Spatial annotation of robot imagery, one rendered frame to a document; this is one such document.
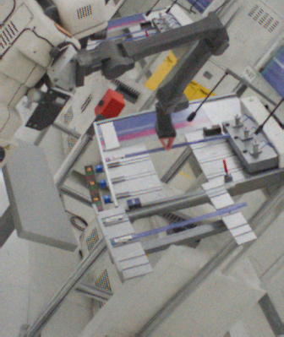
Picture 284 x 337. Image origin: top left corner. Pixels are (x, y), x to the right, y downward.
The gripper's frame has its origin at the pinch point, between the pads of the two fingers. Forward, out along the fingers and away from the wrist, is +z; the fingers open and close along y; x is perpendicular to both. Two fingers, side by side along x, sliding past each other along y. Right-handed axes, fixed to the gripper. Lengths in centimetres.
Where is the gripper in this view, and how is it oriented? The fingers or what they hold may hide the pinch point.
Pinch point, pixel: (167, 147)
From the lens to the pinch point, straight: 222.5
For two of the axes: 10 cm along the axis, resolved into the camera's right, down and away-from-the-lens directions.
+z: 0.9, 8.5, 5.2
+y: -2.4, -4.9, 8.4
